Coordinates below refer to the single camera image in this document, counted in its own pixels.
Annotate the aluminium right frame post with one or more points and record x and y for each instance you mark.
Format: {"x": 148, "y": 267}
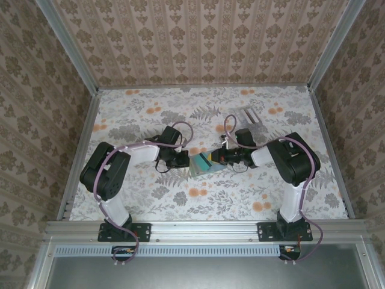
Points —
{"x": 332, "y": 42}

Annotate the aluminium front rail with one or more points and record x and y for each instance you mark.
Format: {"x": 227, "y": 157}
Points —
{"x": 204, "y": 231}

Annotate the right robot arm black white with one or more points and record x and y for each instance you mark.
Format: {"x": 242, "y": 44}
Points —
{"x": 294, "y": 159}

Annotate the aluminium left frame post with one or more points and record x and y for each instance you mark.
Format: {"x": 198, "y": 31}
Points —
{"x": 67, "y": 48}

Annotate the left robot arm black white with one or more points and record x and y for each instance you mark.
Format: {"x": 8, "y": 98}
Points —
{"x": 105, "y": 171}

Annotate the aluminium left side rail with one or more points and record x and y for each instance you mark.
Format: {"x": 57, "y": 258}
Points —
{"x": 78, "y": 156}

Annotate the aluminium right side rail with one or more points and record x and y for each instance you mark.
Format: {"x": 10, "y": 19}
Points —
{"x": 337, "y": 168}

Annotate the black connector box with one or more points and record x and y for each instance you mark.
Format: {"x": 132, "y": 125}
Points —
{"x": 290, "y": 251}
{"x": 123, "y": 252}

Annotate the aluminium rail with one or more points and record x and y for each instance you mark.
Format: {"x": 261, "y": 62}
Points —
{"x": 78, "y": 156}
{"x": 337, "y": 168}
{"x": 204, "y": 231}

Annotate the aluminium frame post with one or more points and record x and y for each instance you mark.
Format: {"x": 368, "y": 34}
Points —
{"x": 332, "y": 42}
{"x": 67, "y": 48}

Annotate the grey metal sheet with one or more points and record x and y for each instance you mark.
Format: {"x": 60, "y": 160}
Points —
{"x": 204, "y": 272}

